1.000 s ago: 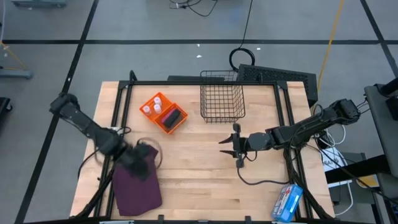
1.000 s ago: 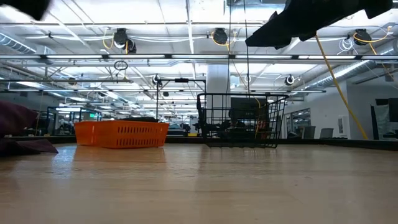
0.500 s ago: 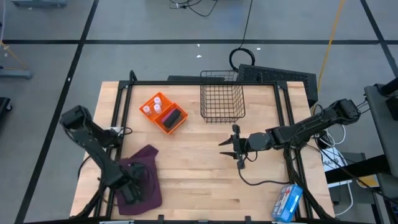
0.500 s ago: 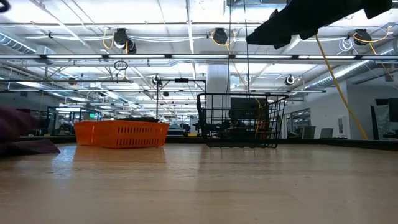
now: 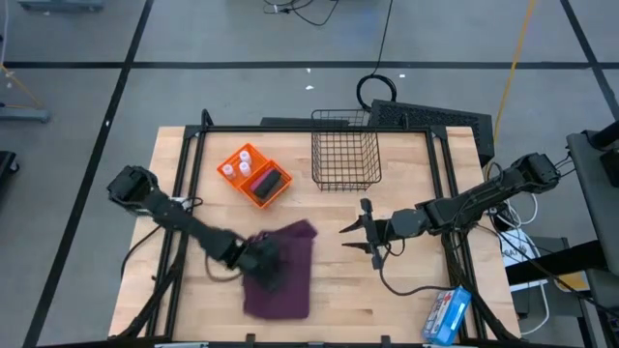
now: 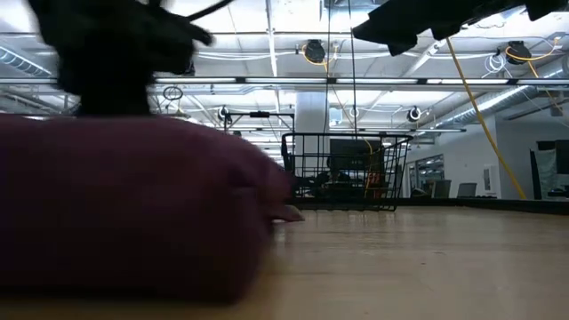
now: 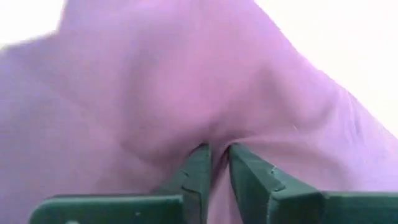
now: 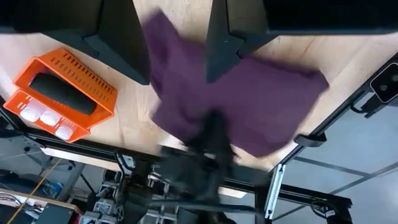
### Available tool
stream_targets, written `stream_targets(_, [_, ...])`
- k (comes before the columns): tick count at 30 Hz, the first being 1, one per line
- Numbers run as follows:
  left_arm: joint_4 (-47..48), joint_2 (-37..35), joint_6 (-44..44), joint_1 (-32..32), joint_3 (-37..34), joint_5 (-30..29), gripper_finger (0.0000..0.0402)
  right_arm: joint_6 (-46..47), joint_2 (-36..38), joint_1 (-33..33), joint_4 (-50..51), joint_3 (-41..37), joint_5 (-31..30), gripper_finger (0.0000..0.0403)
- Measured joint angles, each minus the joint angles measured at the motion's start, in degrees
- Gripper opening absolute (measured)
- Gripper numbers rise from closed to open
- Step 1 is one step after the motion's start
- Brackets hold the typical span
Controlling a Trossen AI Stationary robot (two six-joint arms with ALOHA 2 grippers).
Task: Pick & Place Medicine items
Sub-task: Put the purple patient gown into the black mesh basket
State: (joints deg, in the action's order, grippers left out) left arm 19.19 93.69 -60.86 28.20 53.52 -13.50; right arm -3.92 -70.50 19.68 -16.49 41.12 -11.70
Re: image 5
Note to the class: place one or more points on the black beam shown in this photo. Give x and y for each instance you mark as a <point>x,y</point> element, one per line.
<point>556,263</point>

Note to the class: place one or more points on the black oblong case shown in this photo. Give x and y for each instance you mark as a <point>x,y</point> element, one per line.
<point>269,185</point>

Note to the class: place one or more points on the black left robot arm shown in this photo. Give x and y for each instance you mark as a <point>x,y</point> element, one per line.
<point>184,220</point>

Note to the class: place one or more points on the grey side table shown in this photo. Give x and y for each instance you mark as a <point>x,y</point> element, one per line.
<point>592,193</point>

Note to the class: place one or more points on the white printed bag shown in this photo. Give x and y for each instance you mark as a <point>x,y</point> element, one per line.
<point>520,253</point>

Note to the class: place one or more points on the black metal table frame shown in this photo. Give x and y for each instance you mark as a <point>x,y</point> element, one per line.
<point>290,129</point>

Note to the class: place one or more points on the orange two-compartment plastic tray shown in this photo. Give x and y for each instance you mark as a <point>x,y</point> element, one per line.
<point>285,181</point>

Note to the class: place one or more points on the purple cloth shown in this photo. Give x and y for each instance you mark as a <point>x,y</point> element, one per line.
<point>295,290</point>

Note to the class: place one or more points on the grey floor base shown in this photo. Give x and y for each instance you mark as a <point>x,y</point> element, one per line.
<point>60,5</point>

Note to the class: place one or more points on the grey stand foot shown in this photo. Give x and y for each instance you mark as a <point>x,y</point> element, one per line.
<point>24,115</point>

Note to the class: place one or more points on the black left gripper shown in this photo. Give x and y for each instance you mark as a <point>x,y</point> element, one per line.
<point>254,258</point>

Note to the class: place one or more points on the blue first aid box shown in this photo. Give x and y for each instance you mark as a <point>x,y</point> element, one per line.
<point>447,315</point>

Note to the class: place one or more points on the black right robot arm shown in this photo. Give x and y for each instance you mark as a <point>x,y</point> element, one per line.
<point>464,203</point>

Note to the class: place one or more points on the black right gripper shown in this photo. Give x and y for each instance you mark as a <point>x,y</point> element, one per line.
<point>379,232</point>

